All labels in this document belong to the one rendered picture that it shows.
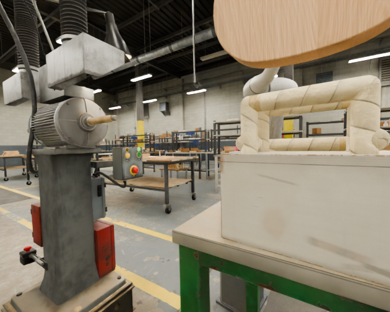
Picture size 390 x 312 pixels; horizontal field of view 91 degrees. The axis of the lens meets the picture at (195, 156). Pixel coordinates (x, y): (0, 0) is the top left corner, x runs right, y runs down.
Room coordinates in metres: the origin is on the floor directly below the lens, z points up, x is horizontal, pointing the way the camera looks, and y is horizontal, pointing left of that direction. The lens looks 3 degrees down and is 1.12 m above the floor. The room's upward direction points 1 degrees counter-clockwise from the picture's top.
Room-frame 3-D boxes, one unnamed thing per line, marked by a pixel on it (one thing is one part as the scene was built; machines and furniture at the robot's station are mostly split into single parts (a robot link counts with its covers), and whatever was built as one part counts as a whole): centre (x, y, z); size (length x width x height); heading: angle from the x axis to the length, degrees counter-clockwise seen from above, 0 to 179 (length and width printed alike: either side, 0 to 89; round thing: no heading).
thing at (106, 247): (1.25, 0.67, 0.49); 0.25 x 0.12 x 0.37; 58
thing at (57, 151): (1.11, 0.76, 1.11); 0.36 x 0.24 x 0.04; 58
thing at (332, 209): (0.36, -0.20, 1.02); 0.27 x 0.15 x 0.17; 55
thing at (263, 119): (0.44, -0.15, 1.15); 0.03 x 0.03 x 0.09
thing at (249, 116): (0.37, -0.11, 1.15); 0.03 x 0.03 x 0.09
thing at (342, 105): (0.39, -0.22, 1.20); 0.20 x 0.03 x 0.03; 54
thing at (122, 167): (1.24, 0.50, 0.99); 0.24 x 0.21 x 0.26; 58
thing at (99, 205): (1.24, 0.68, 0.93); 0.15 x 0.10 x 0.55; 58
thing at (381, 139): (0.30, -0.28, 1.12); 0.11 x 0.03 x 0.03; 145
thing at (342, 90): (0.32, -0.17, 1.20); 0.20 x 0.03 x 0.03; 54
